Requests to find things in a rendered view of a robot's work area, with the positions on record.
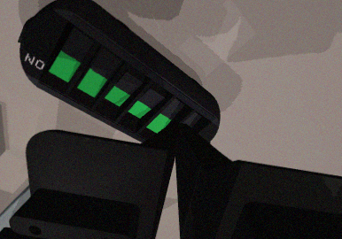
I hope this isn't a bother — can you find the beige flat box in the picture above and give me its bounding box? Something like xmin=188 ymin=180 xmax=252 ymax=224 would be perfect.
xmin=0 ymin=104 xmax=6 ymax=157

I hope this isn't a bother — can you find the dark grey rocker switch panel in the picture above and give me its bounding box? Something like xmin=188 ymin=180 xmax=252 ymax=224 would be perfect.
xmin=18 ymin=0 xmax=221 ymax=143

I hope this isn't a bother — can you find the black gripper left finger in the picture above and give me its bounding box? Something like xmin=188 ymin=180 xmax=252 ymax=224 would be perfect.
xmin=26 ymin=122 xmax=181 ymax=239

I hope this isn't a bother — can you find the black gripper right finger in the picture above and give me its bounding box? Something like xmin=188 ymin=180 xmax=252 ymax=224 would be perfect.
xmin=175 ymin=123 xmax=342 ymax=239

